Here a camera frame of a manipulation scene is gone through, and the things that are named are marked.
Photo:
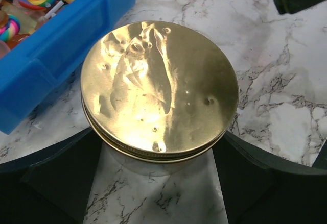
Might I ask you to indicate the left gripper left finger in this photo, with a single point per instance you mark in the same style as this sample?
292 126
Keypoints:
51 185

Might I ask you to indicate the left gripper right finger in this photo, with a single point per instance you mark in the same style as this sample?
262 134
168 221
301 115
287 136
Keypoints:
260 187

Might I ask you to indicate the blue candy bin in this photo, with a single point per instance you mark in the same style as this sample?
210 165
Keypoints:
47 57

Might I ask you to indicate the round jar lid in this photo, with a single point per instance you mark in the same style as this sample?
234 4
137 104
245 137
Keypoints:
158 92

